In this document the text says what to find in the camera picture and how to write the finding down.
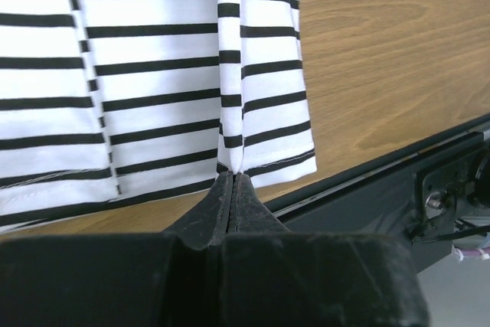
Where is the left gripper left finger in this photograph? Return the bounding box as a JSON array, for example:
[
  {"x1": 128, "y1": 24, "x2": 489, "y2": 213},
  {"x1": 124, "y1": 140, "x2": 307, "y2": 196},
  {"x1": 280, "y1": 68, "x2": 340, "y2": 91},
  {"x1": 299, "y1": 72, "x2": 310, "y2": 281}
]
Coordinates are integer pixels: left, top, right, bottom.
[{"x1": 163, "y1": 172, "x2": 234, "y2": 250}]

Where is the striped white tank top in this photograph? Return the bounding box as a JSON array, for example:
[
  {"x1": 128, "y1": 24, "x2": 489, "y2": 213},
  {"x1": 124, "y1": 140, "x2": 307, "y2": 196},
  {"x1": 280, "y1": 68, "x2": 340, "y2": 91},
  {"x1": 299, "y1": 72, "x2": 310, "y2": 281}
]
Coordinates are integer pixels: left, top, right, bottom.
[{"x1": 1, "y1": 0, "x2": 316, "y2": 231}]

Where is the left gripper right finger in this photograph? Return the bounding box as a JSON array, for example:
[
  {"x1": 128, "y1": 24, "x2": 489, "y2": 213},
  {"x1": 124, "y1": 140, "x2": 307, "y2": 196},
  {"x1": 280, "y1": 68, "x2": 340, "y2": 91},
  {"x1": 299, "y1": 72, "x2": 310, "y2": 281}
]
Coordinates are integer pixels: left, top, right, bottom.
[{"x1": 227, "y1": 173, "x2": 290, "y2": 234}]

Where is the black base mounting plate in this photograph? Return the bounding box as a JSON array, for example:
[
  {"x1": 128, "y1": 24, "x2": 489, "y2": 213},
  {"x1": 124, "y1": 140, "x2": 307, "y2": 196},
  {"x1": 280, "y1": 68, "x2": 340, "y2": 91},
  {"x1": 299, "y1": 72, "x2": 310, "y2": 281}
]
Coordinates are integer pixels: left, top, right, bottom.
[{"x1": 266, "y1": 115, "x2": 489, "y2": 271}]

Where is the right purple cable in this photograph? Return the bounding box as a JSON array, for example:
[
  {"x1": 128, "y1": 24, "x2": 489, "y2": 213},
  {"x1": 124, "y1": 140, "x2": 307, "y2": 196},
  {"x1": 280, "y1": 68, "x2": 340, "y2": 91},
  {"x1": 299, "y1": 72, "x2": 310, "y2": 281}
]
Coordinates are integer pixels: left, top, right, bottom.
[{"x1": 451, "y1": 246, "x2": 490, "y2": 263}]

